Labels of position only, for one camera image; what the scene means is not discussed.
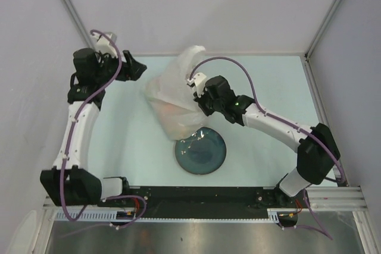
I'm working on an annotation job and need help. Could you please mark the white slotted cable duct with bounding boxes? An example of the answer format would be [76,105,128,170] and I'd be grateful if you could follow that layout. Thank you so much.
[55,209,282,224]

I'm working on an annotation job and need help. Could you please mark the white plastic bag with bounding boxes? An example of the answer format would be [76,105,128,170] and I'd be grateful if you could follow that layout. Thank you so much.
[145,45,207,140]

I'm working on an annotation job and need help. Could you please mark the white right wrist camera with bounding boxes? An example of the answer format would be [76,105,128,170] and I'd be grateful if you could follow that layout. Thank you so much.
[187,73,208,97]

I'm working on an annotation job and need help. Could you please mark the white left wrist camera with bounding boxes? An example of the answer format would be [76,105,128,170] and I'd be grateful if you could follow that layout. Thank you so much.
[90,33,117,58]

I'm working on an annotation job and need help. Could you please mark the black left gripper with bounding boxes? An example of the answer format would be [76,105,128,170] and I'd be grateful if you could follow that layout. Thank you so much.
[95,49,146,86]

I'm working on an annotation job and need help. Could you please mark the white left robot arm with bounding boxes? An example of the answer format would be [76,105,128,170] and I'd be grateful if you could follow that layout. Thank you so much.
[40,48,147,206]

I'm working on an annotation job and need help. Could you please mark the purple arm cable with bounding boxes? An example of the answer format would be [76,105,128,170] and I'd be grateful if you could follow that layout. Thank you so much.
[190,57,346,240]
[58,30,147,231]

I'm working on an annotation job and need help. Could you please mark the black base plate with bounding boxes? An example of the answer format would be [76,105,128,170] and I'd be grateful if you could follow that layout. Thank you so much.
[98,186,307,221]

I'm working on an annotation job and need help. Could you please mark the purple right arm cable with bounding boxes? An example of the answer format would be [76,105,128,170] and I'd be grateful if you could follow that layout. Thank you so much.
[190,57,346,240]

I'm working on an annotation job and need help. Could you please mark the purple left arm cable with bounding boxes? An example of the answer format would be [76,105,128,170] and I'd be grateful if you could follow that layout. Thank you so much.
[58,30,147,231]

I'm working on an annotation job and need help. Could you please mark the blue ceramic plate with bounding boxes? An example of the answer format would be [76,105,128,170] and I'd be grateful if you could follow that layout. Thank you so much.
[174,127,227,175]

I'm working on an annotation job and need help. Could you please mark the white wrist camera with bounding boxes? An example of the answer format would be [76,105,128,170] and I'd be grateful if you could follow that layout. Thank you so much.
[90,33,117,58]
[187,73,208,97]

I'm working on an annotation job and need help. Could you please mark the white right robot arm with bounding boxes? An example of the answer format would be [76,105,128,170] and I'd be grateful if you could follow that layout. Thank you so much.
[187,73,341,207]

